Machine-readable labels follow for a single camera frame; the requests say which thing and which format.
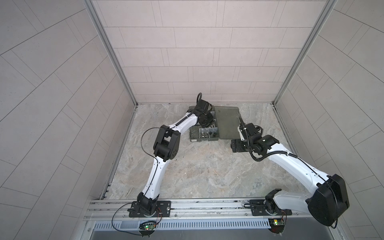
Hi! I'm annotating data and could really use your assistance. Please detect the grey compartment organizer box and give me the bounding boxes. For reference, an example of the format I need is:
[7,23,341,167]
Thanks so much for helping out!
[190,106,244,143]

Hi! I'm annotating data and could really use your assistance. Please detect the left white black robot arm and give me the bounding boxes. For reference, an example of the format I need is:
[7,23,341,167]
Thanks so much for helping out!
[128,93,214,217]

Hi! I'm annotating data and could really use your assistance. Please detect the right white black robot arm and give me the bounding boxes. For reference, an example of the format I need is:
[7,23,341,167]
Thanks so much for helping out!
[231,119,350,229]

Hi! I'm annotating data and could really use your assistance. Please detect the right circuit board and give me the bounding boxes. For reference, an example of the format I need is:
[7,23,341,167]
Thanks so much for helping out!
[269,219,286,234]

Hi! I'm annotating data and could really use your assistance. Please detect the circuit board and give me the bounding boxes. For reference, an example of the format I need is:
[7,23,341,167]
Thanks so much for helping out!
[139,221,157,232]
[269,219,286,234]

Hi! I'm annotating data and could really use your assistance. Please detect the left circuit board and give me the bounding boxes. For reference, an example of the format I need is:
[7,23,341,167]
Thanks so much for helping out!
[139,221,157,232]

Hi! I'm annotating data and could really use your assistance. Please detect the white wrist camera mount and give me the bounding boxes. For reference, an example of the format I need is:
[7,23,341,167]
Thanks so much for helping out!
[238,124,248,142]

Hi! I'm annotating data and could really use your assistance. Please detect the aluminium mounting rail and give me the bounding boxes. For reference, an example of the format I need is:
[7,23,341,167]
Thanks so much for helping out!
[84,197,313,221]

